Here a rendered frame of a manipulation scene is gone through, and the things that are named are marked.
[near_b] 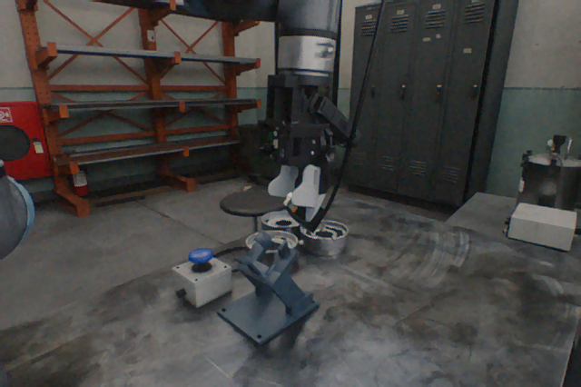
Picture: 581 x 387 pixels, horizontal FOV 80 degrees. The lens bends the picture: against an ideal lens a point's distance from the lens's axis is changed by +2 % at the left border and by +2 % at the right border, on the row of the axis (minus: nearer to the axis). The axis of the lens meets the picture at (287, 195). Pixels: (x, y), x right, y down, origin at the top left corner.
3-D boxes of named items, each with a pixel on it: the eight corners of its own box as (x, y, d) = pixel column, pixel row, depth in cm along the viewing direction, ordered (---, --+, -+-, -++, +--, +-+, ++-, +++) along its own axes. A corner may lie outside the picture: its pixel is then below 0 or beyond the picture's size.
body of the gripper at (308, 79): (255, 160, 50) (258, 71, 46) (298, 155, 56) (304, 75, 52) (290, 172, 45) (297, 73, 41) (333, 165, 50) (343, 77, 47)
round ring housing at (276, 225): (254, 240, 79) (253, 223, 78) (271, 223, 88) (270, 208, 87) (298, 246, 76) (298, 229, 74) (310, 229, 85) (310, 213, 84)
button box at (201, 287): (209, 275, 64) (207, 252, 63) (232, 290, 60) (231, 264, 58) (168, 293, 59) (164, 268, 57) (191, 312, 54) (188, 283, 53)
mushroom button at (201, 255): (205, 269, 61) (203, 243, 60) (219, 277, 59) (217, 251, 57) (185, 278, 59) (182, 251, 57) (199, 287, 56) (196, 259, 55)
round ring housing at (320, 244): (331, 233, 83) (332, 217, 81) (357, 252, 74) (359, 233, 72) (291, 241, 79) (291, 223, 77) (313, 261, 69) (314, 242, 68)
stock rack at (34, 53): (237, 165, 522) (229, 9, 459) (269, 173, 476) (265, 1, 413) (53, 202, 358) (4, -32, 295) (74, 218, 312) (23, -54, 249)
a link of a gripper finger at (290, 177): (259, 213, 54) (266, 158, 51) (287, 206, 58) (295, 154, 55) (271, 222, 52) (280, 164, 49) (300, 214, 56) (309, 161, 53)
